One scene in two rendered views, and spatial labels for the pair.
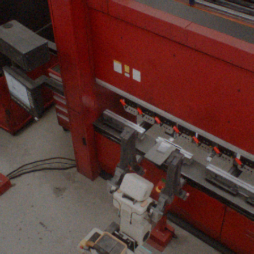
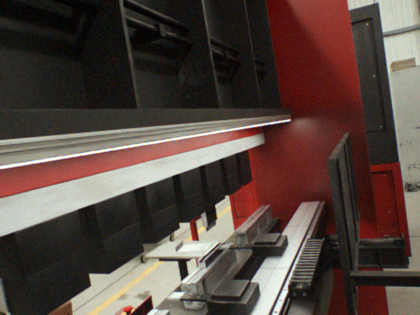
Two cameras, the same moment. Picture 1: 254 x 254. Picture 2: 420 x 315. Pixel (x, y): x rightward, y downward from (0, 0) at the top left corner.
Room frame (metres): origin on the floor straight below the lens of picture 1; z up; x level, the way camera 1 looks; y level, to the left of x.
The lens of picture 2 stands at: (2.44, -1.73, 1.45)
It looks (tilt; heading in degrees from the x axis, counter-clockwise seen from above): 4 degrees down; 75
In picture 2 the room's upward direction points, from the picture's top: 9 degrees counter-clockwise
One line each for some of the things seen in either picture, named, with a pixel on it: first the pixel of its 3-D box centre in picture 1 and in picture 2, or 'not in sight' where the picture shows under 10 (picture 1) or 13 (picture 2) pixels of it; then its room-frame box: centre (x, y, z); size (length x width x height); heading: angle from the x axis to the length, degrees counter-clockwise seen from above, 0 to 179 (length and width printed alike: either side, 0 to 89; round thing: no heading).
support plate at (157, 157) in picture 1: (160, 152); (182, 249); (2.67, -0.29, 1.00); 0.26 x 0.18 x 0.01; 140
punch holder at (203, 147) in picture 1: (206, 141); (151, 209); (2.54, -0.68, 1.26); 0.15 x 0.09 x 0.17; 50
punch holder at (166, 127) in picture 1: (168, 122); (206, 183); (2.80, -0.37, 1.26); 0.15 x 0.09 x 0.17; 50
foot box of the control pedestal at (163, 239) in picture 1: (160, 235); not in sight; (2.36, -0.30, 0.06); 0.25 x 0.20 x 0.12; 141
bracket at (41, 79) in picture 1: (48, 90); not in sight; (3.40, 0.78, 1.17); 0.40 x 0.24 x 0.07; 50
